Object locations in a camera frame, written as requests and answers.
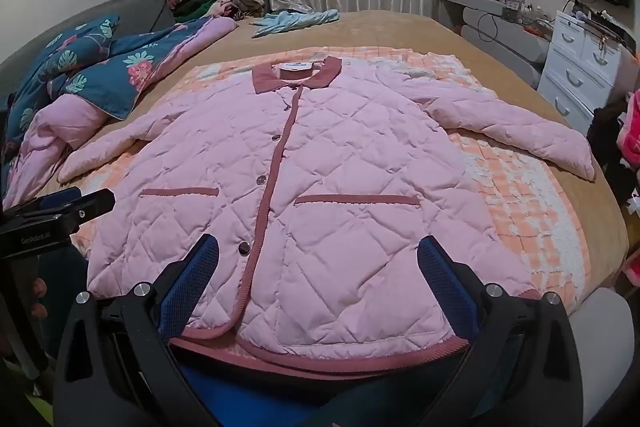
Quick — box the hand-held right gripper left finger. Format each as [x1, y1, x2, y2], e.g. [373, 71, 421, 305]
[52, 233, 221, 427]

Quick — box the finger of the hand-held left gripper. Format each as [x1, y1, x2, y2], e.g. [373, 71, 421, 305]
[65, 188, 117, 230]
[2, 187, 83, 220]

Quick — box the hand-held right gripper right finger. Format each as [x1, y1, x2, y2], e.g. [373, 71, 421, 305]
[416, 234, 586, 427]

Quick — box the pink quilted jacket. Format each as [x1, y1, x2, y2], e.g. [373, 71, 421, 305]
[57, 56, 597, 375]

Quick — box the person's left hand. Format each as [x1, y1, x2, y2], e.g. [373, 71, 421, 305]
[31, 278, 48, 315]

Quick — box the orange checked blanket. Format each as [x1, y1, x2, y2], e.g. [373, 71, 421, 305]
[37, 46, 591, 308]

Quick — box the blue floral quilt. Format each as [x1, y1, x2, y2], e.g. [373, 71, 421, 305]
[0, 14, 238, 208]

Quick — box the grey pillow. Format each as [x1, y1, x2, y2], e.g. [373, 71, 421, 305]
[65, 0, 176, 38]

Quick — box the dark cloth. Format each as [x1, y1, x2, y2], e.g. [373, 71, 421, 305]
[587, 102, 640, 212]

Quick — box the pink patterned cloth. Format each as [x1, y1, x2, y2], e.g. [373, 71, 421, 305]
[616, 89, 640, 158]

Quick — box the white drawer cabinet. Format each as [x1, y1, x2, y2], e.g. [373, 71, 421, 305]
[537, 9, 640, 138]

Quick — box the bed with tan sheet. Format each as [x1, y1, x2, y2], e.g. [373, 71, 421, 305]
[0, 9, 630, 308]

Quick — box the grey desk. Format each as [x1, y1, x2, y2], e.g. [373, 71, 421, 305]
[439, 0, 556, 68]

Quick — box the light blue cloth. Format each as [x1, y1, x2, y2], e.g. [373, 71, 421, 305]
[251, 8, 341, 38]

